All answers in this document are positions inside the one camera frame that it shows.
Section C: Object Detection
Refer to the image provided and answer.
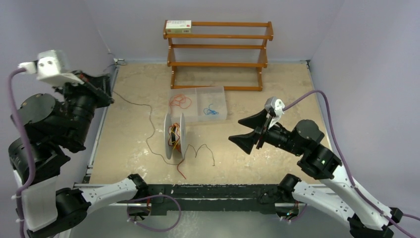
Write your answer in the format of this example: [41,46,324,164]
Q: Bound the black wire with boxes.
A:
[103,52,216,168]

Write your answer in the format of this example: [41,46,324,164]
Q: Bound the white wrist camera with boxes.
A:
[18,50,84,87]
[264,96,286,129]

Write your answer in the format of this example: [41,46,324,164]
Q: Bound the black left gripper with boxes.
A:
[54,68,116,146]

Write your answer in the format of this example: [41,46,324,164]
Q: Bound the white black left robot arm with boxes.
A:
[8,70,149,238]

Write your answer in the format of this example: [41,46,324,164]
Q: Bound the white plastic cable spool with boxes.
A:
[164,113,187,160]

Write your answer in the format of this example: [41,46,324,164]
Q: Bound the orange wire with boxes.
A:
[169,94,193,111]

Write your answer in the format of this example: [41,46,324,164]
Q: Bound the clear plastic divided tray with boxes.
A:
[168,86,227,122]

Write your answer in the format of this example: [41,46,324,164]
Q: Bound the orange wooden shelf rack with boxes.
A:
[163,20,274,91]

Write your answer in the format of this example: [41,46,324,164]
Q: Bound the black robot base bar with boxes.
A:
[126,174,306,217]

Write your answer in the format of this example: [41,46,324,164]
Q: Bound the white cardboard box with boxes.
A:
[165,20,192,34]

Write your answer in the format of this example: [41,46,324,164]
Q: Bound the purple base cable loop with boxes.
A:
[126,193,183,233]

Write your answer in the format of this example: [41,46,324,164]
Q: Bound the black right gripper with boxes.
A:
[228,108,304,155]

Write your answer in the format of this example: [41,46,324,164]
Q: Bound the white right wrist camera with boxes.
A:
[264,96,286,129]

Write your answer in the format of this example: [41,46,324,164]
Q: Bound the blue wire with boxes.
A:
[203,104,220,116]

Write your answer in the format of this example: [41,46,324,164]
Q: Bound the yellow wire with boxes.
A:
[168,126,181,152]

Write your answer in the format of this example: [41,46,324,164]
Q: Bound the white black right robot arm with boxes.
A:
[229,109,403,238]

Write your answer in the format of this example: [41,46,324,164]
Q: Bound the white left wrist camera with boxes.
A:
[18,50,84,87]

